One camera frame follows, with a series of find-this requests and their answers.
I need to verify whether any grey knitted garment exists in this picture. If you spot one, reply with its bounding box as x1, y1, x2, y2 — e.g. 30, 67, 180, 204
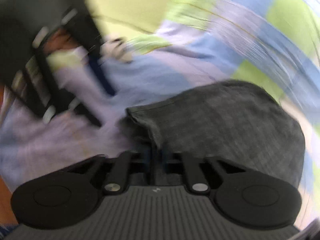
126, 80, 305, 187

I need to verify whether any blue green checked bedsheet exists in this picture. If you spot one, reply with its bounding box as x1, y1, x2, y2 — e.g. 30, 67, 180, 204
1, 0, 319, 229

